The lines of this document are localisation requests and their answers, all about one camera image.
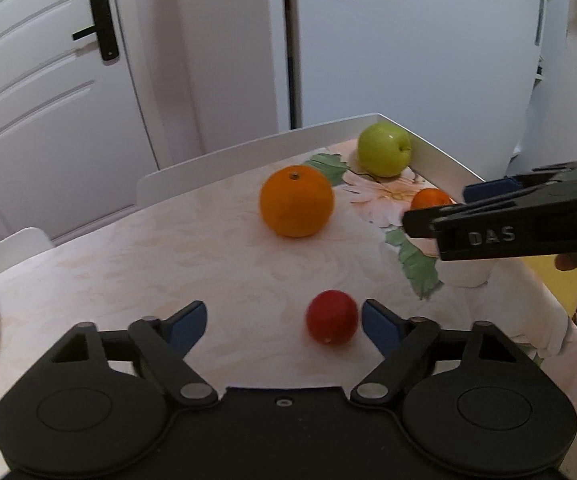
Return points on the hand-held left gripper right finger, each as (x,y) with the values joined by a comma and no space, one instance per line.
(381,326)

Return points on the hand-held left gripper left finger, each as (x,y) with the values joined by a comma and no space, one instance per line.
(189,323)

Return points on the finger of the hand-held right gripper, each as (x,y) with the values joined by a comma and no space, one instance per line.
(488,189)
(448,217)

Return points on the small mandarin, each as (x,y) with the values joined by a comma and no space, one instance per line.
(429,199)

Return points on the red cherry tomato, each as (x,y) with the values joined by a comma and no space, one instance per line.
(332,317)

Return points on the floral tablecloth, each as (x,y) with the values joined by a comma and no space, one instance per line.
(193,260)

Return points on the green apple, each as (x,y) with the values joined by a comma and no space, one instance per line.
(384,150)

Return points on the medium orange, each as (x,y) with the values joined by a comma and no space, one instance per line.
(297,201)

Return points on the white refrigerator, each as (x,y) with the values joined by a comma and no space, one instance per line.
(418,50)

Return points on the white panelled door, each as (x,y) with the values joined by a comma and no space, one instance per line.
(43,125)

